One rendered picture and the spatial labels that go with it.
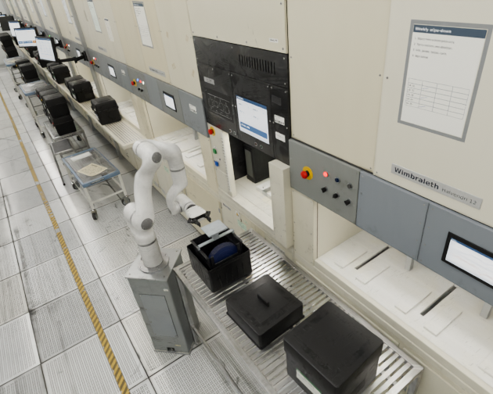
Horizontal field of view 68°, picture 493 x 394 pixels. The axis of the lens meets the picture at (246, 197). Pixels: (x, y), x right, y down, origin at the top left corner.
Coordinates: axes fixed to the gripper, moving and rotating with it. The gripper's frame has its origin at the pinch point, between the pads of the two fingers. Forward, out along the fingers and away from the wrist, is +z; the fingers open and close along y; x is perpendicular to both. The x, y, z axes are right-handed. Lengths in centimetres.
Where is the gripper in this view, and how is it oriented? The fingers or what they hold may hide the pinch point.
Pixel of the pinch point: (203, 221)
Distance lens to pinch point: 215.4
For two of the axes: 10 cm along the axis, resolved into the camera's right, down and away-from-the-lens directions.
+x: -0.9, -8.3, -5.5
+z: 5.6, 4.1, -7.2
